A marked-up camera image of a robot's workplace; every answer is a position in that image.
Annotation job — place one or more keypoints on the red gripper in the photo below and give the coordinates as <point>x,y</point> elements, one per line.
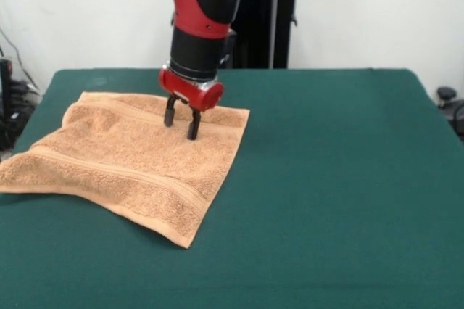
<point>188,93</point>

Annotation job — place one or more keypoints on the tan terry cloth towel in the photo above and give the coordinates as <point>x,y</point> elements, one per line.
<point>127,164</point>

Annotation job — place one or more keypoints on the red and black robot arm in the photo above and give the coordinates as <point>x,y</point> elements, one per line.
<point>203,8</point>

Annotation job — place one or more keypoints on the dark green table cloth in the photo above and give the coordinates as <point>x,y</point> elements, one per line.
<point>326,185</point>

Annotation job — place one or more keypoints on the black plug bundle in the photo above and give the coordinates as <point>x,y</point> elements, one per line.
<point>23,93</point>

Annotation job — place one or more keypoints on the black upright device, red light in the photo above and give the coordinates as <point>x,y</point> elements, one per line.
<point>6,106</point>

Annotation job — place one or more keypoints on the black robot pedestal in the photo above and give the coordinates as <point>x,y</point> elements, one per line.
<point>268,22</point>

